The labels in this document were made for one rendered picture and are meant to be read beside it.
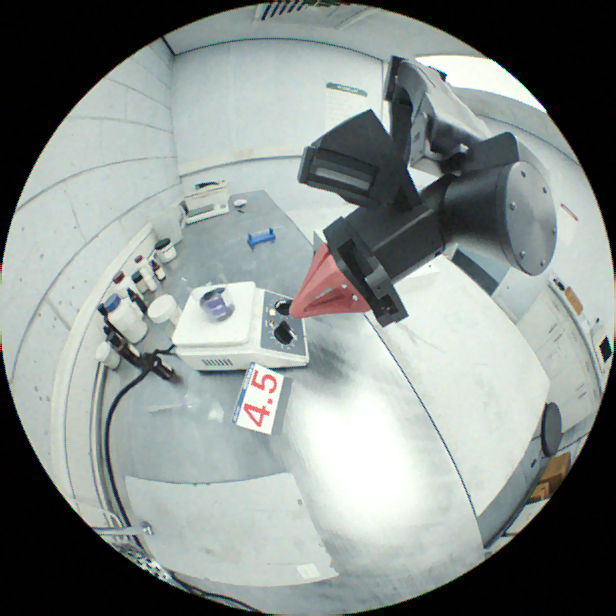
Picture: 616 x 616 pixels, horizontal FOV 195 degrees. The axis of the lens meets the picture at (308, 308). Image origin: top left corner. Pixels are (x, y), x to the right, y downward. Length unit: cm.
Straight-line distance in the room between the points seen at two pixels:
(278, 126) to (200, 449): 184
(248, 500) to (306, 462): 9
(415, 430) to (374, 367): 12
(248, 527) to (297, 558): 8
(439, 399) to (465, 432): 8
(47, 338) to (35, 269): 15
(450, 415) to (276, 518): 30
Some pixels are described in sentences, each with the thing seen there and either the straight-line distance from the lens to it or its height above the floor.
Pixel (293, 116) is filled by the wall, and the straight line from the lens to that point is 181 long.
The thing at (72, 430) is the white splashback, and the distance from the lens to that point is 49.
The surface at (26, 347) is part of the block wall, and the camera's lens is 51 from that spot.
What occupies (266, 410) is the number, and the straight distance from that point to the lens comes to 27.
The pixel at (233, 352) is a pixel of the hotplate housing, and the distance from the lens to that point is 25.
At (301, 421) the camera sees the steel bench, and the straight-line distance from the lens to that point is 27.
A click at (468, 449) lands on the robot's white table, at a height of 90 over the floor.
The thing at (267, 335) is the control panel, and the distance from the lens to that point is 26.
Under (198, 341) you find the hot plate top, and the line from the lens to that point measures 26.
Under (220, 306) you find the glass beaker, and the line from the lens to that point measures 24.
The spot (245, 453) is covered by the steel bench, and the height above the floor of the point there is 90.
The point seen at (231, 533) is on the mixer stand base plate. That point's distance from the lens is 31.
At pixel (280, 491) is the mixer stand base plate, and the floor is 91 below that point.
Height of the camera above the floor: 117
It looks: 47 degrees down
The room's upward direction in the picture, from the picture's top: straight up
